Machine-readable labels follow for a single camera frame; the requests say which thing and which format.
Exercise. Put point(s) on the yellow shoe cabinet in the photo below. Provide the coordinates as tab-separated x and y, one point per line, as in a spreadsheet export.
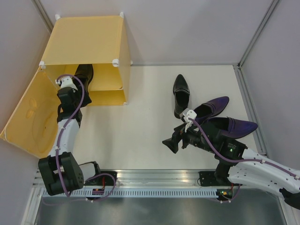
97	40

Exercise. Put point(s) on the left aluminium frame post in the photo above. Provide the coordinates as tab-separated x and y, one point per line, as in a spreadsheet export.
42	12

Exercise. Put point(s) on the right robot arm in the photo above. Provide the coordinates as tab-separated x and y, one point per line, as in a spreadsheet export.
238	164

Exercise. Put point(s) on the right aluminium frame profile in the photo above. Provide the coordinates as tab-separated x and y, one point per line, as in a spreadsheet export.
269	77

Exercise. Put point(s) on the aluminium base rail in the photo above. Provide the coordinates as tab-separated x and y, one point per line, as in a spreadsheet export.
157	178

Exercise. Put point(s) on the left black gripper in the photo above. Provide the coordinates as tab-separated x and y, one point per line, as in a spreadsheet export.
76	93

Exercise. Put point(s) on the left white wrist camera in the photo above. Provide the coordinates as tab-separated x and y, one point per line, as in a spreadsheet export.
66	81

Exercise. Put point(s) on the purple loafer upper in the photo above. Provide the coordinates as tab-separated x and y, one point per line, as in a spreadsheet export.
211	108

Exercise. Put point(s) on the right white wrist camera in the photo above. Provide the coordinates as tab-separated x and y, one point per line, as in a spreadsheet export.
186	116

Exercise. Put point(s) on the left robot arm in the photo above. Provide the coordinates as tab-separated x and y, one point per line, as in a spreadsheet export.
49	173

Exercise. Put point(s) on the purple loafer lower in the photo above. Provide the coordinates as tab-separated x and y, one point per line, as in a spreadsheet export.
233	128

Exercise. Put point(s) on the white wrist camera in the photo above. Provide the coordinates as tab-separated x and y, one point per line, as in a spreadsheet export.
66	81
186	116

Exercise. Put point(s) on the purple loafer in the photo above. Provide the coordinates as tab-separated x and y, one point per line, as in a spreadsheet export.
233	128
211	108

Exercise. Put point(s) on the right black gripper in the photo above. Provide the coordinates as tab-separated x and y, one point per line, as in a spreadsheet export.
179	133

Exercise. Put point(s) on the black leather shoe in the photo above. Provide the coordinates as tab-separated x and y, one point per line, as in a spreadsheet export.
85	74

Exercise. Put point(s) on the white slotted cable duct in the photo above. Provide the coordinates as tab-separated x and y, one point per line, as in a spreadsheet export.
150	192

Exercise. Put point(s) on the black pointed loafer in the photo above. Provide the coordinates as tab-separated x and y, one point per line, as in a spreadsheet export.
181	95

